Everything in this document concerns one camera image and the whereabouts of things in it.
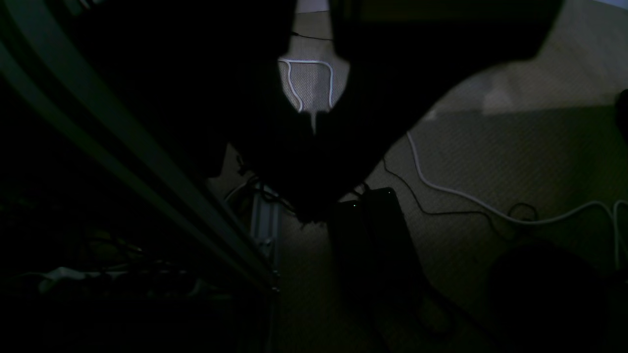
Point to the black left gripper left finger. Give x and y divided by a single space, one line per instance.
209 69

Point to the black power adapter box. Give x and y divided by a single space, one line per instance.
374 252

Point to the aluminium table frame leg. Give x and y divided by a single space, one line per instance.
265 228

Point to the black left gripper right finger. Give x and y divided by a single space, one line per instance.
403 56

